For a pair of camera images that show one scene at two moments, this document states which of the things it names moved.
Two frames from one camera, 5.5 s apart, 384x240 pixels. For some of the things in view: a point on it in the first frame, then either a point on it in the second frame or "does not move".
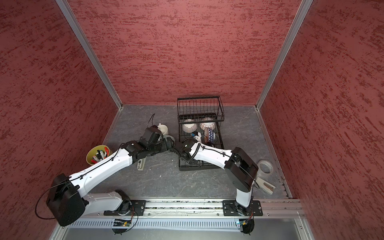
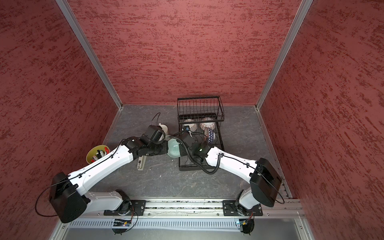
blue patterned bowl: [198, 138] to [186, 128]
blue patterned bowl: [209, 135] to [206, 127]
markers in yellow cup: [100, 155] does not move
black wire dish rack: [200, 118] does not move
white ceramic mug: [163, 128] does not move
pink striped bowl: [189, 127] does not move
